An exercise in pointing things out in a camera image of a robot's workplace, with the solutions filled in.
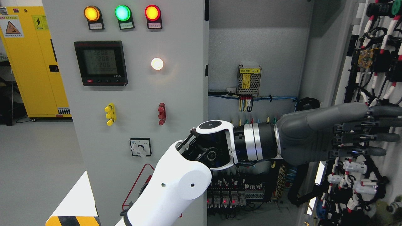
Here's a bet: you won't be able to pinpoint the grey robotic right hand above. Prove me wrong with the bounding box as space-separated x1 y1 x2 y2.
269 102 401 166

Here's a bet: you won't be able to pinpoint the grey cabinet door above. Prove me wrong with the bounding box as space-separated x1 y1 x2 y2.
42 0 209 226
295 0 401 226

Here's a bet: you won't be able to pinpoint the metal mesh power supply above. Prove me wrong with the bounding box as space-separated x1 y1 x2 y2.
236 64 262 97

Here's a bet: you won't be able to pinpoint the lower row relays and breakers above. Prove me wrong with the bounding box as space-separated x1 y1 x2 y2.
206 171 272 209

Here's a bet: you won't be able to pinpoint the red electric danger sticker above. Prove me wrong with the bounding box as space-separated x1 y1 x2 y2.
122 164 183 218

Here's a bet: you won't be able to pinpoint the white lit indicator lamp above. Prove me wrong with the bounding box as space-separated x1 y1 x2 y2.
151 57 165 71

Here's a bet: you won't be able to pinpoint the red indicator lamp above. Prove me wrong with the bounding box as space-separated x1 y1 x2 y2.
145 5 161 21

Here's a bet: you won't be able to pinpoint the green indicator lamp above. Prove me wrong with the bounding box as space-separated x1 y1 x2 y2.
115 5 132 21

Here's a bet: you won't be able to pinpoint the orange indicator lamp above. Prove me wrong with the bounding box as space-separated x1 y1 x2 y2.
84 6 101 22

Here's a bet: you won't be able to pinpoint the yellow safety cabinet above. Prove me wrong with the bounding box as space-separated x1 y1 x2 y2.
1 6 72 119

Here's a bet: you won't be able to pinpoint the red terminal post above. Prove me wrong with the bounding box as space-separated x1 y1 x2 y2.
158 103 166 126

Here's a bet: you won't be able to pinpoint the yellow terminal post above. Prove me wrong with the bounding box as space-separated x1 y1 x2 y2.
104 103 117 126

